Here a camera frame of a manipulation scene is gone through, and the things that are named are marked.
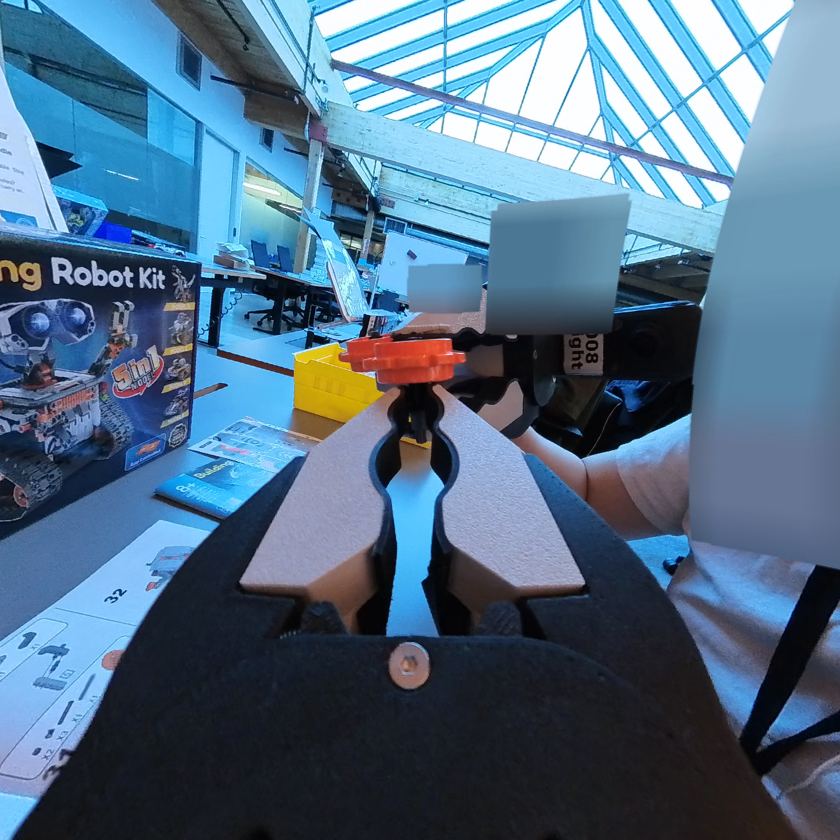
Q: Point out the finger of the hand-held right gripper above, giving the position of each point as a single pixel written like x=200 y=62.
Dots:
x=439 y=323
x=489 y=364

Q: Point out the white board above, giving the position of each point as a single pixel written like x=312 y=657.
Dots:
x=420 y=253

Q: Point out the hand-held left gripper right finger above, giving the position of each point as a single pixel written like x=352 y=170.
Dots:
x=505 y=525

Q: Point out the blue thin booklet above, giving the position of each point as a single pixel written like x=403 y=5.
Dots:
x=216 y=485

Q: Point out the black office chair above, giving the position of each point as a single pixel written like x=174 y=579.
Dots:
x=287 y=257
x=261 y=253

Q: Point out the person's right forearm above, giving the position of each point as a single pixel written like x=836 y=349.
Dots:
x=571 y=472

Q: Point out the white open instruction booklet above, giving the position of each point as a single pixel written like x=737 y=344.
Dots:
x=85 y=630

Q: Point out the blue toy robot box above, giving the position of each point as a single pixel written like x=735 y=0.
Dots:
x=98 y=367

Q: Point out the white printed task sheet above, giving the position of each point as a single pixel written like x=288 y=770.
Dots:
x=26 y=170

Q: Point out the orange wheels grey beam assembly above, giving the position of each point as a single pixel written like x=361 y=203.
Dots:
x=400 y=358

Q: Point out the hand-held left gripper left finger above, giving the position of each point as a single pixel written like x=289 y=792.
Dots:
x=315 y=525

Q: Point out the yellow plastic bin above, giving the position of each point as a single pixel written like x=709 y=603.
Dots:
x=328 y=387

